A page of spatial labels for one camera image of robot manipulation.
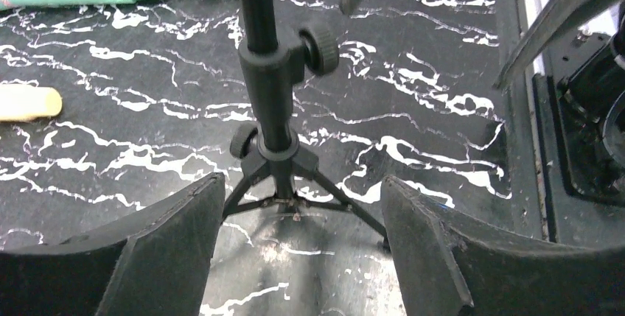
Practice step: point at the cream yellow microphone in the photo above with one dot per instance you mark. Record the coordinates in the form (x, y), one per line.
(24, 103)

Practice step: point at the right robot arm base mount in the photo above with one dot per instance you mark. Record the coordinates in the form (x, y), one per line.
(580, 104)

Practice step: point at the small black tripod stand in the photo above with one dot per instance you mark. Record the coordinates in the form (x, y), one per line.
(277, 169)

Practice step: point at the aluminium rail frame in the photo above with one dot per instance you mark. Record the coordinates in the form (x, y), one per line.
(537, 11)

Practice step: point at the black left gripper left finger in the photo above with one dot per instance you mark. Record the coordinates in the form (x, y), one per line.
(152, 262)

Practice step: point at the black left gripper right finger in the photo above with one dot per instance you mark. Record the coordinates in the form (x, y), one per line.
(449, 263)

